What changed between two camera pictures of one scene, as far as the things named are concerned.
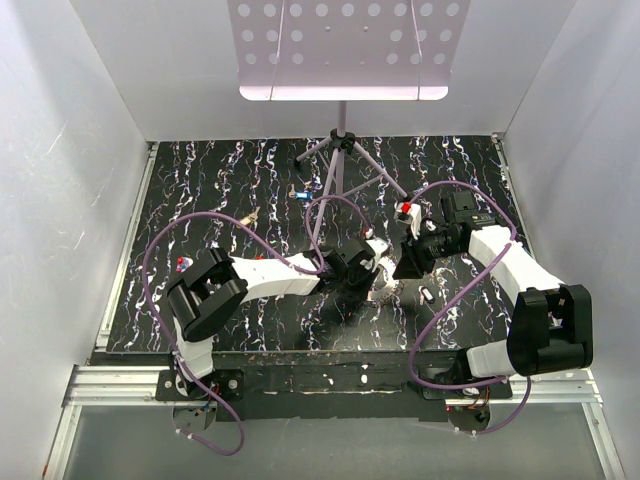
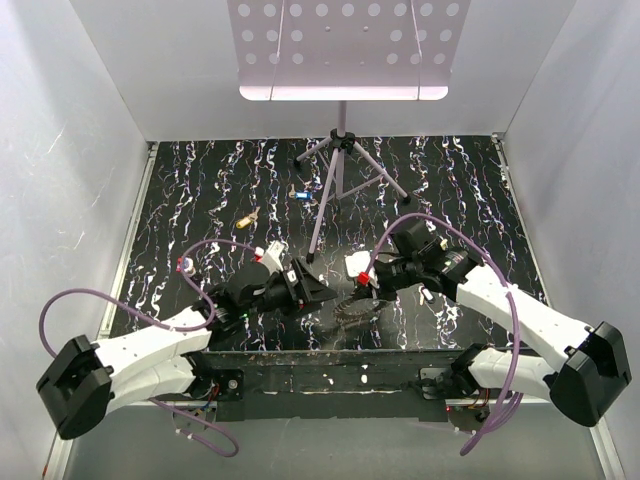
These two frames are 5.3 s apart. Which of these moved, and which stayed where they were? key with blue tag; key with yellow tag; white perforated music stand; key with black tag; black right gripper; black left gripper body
Moved: black left gripper body; black right gripper
Stayed: key with black tag; key with yellow tag; white perforated music stand; key with blue tag
